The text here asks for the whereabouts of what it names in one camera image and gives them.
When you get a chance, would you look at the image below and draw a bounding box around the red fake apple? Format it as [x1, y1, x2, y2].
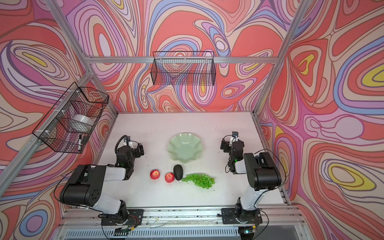
[165, 173, 175, 183]
[150, 170, 160, 180]

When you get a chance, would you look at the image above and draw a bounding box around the green fake grape bunch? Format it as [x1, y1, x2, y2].
[182, 174, 216, 189]

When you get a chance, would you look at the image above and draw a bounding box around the dark fake avocado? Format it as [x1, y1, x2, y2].
[174, 165, 184, 181]

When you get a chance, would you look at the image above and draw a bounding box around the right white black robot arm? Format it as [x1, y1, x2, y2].
[219, 135, 283, 225]

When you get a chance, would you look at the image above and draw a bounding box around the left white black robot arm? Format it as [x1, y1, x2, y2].
[58, 135, 145, 226]

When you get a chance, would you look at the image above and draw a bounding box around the green scalloped fruit bowl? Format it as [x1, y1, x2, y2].
[167, 133, 204, 164]

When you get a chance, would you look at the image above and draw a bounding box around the black marker in basket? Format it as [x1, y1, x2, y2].
[78, 135, 82, 153]

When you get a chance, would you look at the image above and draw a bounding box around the white tape roll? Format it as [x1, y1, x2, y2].
[72, 114, 94, 126]

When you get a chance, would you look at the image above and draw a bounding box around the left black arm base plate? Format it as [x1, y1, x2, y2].
[98, 209, 144, 227]

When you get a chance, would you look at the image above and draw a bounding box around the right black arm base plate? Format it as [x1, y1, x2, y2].
[218, 208, 263, 226]

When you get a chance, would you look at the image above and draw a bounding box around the black wire basket left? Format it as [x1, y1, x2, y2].
[33, 83, 109, 154]

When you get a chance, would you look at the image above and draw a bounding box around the black wire basket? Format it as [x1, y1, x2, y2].
[151, 51, 216, 87]
[33, 83, 109, 154]

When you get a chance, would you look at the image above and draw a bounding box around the aluminium front rail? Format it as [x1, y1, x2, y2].
[59, 205, 306, 228]

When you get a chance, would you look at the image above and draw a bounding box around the black wire basket back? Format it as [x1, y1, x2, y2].
[151, 51, 216, 87]

